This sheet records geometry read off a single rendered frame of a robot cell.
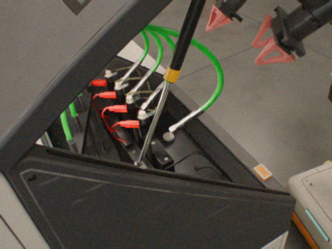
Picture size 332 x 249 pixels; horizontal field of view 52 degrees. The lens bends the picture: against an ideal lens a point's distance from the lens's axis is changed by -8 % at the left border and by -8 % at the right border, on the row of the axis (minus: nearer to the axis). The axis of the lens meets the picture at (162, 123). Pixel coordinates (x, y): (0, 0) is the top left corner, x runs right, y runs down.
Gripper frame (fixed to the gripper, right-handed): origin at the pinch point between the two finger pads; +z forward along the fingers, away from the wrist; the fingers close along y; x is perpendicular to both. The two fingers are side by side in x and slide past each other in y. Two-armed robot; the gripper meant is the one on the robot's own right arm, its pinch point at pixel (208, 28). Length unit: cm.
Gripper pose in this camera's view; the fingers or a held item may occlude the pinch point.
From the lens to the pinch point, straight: 109.6
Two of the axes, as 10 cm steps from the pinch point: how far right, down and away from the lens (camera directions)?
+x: 2.6, 6.3, -7.4
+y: -7.3, -3.7, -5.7
